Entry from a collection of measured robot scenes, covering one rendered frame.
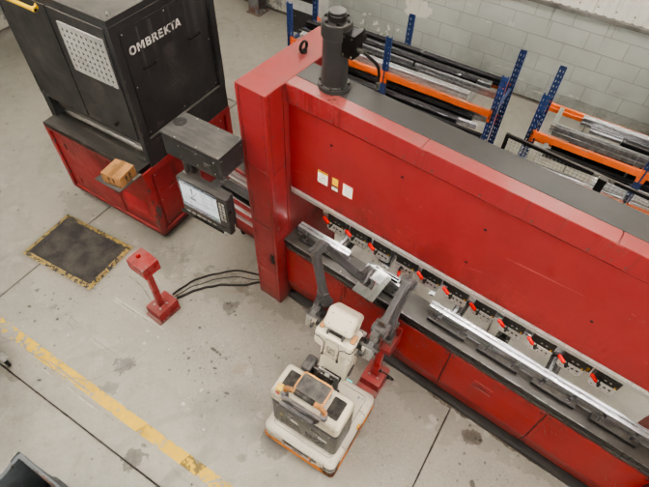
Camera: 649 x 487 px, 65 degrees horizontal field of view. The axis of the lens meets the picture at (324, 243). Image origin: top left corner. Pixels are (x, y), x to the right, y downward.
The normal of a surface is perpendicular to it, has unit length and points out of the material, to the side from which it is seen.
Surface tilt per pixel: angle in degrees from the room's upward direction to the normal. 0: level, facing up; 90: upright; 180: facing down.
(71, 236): 0
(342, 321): 48
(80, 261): 0
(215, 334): 0
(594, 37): 90
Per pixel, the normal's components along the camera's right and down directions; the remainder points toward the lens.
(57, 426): 0.03, -0.62
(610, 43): -0.53, 0.66
